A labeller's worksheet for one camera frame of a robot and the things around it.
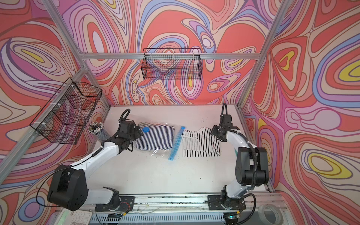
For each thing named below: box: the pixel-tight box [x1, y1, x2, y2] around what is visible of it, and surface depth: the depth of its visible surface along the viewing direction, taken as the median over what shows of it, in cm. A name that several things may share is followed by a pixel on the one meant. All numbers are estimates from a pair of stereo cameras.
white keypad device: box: [53, 208, 93, 225], surface depth 69 cm
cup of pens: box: [88, 121, 108, 143], surface depth 88 cm
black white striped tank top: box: [180, 127, 221, 158], surface depth 98 cm
